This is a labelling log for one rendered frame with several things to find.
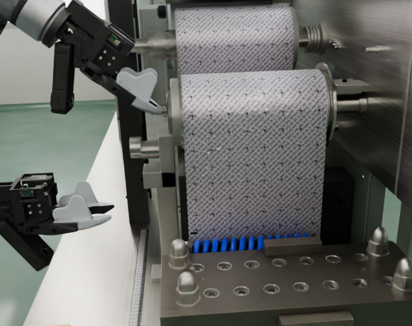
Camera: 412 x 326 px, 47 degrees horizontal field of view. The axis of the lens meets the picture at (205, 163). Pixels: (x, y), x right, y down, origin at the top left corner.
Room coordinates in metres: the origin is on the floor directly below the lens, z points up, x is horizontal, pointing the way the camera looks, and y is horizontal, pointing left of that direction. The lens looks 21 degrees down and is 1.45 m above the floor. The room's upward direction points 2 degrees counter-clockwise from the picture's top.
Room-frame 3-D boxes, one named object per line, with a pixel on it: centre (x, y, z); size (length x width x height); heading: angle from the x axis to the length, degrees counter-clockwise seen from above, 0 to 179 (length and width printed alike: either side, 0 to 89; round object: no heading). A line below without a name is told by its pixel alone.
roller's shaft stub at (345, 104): (0.81, -0.24, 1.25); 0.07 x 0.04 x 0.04; 93
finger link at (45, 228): (0.69, 0.25, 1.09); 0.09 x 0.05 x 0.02; 84
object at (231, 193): (0.74, -0.08, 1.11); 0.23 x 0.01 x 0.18; 93
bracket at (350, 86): (0.81, -0.25, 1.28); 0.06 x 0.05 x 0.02; 93
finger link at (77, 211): (0.69, 0.21, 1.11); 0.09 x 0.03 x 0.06; 84
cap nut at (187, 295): (0.57, 0.03, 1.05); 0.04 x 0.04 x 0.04
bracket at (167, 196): (0.82, 0.09, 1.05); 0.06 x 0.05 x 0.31; 93
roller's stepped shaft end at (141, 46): (1.04, 0.14, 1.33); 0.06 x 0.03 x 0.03; 93
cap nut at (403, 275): (0.59, -0.29, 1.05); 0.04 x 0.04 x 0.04
